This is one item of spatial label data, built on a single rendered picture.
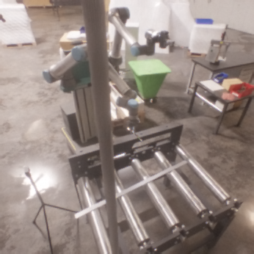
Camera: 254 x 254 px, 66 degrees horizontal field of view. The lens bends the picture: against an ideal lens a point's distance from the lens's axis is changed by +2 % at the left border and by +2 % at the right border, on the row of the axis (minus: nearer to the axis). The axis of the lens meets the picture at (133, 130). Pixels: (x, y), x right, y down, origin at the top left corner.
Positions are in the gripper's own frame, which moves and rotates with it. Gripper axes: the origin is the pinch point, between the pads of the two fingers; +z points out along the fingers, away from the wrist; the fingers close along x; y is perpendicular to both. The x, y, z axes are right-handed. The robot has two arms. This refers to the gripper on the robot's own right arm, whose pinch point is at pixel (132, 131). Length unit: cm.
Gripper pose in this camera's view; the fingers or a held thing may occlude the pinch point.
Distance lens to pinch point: 191.2
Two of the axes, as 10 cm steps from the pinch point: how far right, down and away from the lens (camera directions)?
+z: -0.3, 7.7, 6.3
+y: -5.2, -5.5, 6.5
